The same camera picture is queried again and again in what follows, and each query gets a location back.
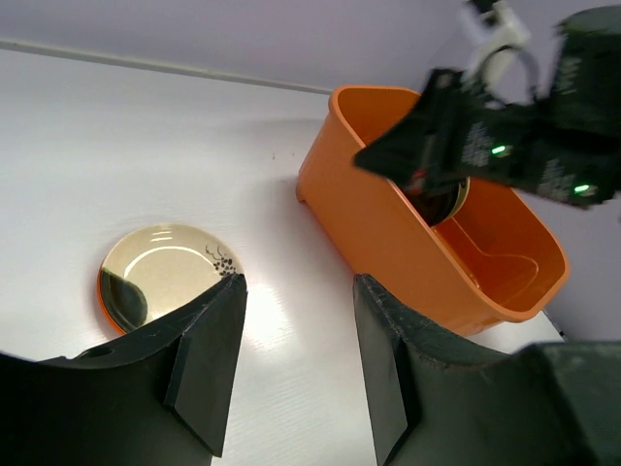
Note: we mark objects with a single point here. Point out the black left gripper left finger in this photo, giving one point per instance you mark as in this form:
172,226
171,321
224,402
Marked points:
159,395

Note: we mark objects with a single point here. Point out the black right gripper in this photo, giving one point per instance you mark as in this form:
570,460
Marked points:
452,133

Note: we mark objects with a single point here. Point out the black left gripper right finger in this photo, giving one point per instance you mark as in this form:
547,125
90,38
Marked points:
436,398

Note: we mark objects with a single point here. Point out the orange plate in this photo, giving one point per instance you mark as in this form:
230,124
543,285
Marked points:
119,331

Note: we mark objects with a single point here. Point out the cream plate with black motif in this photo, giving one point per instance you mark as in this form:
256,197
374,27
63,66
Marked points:
159,268

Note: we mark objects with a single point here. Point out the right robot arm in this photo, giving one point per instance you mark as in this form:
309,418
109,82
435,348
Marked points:
585,88

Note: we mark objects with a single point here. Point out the orange plastic dish rack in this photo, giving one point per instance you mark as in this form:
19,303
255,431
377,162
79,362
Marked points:
494,261

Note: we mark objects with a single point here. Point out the dark brown plate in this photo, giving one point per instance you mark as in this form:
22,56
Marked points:
424,204

